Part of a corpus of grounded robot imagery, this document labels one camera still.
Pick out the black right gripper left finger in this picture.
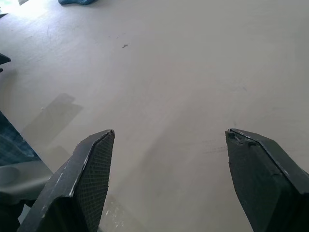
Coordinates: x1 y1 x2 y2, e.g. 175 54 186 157
18 129 115 232

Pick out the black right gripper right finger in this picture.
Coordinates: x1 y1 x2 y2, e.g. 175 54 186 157
225 128 309 232

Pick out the silver robot body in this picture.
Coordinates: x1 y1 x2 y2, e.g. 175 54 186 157
0 161 54 202

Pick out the blue object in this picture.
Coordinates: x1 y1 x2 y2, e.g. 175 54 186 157
58 0 98 6

